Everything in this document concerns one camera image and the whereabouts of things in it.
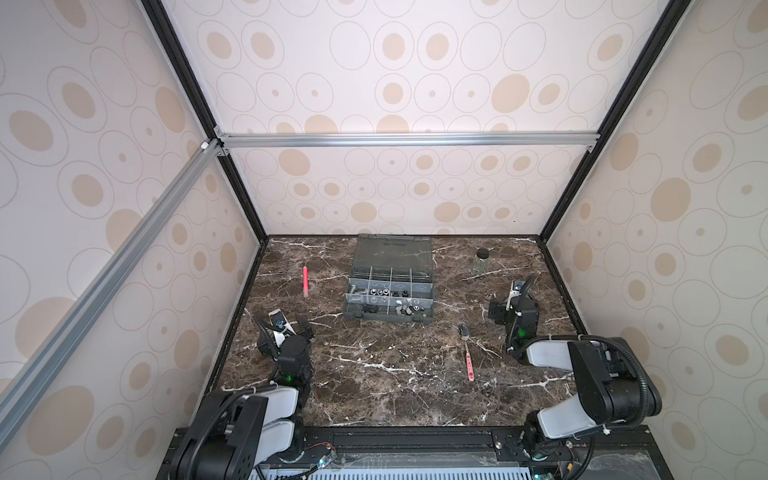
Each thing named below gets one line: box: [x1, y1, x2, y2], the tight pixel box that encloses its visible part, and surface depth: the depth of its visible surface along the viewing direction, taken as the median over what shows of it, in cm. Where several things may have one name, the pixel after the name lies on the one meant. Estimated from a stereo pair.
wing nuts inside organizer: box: [395, 304, 425, 316], surface depth 99 cm
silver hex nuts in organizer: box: [369, 288, 409, 297], surface depth 105 cm
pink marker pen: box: [302, 266, 309, 298], surface depth 108 cm
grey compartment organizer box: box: [344, 234, 434, 324], surface depth 105 cm
